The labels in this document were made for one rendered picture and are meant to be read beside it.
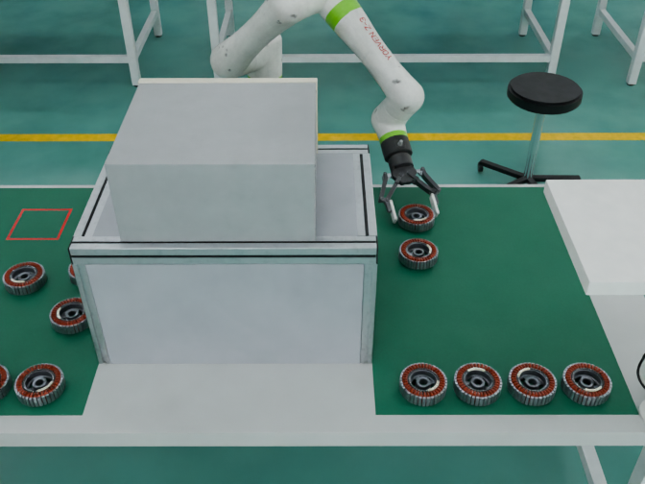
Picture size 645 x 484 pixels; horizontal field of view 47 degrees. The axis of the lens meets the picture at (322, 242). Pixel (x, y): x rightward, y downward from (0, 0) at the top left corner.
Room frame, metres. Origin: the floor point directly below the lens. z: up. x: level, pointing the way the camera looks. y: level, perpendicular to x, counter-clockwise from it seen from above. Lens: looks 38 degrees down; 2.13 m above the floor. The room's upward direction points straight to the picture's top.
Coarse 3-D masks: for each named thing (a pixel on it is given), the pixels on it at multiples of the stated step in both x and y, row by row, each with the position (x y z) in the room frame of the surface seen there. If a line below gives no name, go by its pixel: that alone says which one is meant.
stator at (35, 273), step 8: (16, 264) 1.61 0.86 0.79; (24, 264) 1.61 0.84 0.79; (32, 264) 1.61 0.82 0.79; (8, 272) 1.58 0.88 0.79; (16, 272) 1.59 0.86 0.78; (24, 272) 1.60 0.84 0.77; (32, 272) 1.60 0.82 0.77; (40, 272) 1.58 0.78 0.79; (8, 280) 1.54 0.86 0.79; (16, 280) 1.54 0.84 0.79; (24, 280) 1.56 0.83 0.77; (32, 280) 1.54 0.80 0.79; (40, 280) 1.55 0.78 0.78; (8, 288) 1.53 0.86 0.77; (16, 288) 1.52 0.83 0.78; (24, 288) 1.52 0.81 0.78; (32, 288) 1.53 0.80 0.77
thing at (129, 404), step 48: (624, 336) 1.36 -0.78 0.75; (96, 384) 1.20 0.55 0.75; (144, 384) 1.20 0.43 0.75; (192, 384) 1.20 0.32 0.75; (240, 384) 1.20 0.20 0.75; (288, 384) 1.20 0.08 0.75; (336, 384) 1.20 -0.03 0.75; (0, 432) 1.06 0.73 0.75; (48, 432) 1.06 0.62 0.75; (96, 432) 1.06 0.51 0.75; (144, 432) 1.06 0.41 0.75; (192, 432) 1.06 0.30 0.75; (240, 432) 1.06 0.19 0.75; (288, 432) 1.06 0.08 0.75; (336, 432) 1.06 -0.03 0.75; (384, 432) 1.06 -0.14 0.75; (432, 432) 1.06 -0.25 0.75; (480, 432) 1.06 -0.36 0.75; (528, 432) 1.06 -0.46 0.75; (576, 432) 1.06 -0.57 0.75; (624, 432) 1.06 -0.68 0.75
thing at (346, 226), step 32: (320, 160) 1.63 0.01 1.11; (352, 160) 1.63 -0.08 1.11; (96, 192) 1.49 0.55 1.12; (320, 192) 1.49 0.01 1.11; (352, 192) 1.48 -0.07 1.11; (96, 224) 1.36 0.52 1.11; (320, 224) 1.36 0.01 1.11; (352, 224) 1.36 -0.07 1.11; (96, 256) 1.27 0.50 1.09; (128, 256) 1.27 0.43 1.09; (160, 256) 1.27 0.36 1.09; (192, 256) 1.27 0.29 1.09; (224, 256) 1.27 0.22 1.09; (256, 256) 1.27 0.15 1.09; (288, 256) 1.27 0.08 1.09; (320, 256) 1.27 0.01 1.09; (352, 256) 1.27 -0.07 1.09
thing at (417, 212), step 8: (400, 208) 1.88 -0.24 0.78; (408, 208) 1.88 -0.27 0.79; (416, 208) 1.88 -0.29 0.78; (424, 208) 1.88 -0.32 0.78; (400, 216) 1.84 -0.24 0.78; (408, 216) 1.87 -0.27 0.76; (416, 216) 1.86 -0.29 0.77; (424, 216) 1.86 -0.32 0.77; (432, 216) 1.84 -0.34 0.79; (400, 224) 1.83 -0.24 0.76; (408, 224) 1.80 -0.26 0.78; (416, 224) 1.80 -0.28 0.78; (424, 224) 1.80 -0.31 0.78; (432, 224) 1.82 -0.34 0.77
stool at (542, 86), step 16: (512, 80) 3.25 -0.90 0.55; (528, 80) 3.23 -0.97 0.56; (544, 80) 3.23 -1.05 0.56; (560, 80) 3.23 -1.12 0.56; (512, 96) 3.11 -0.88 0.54; (528, 96) 3.06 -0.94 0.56; (544, 96) 3.06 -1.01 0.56; (560, 96) 3.06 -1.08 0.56; (576, 96) 3.06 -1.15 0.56; (544, 112) 2.99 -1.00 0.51; (560, 112) 2.99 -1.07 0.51; (480, 160) 3.30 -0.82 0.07; (528, 160) 3.14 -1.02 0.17; (512, 176) 3.19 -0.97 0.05; (528, 176) 3.14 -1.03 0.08; (544, 176) 3.16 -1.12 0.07; (560, 176) 3.16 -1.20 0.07; (576, 176) 3.16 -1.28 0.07
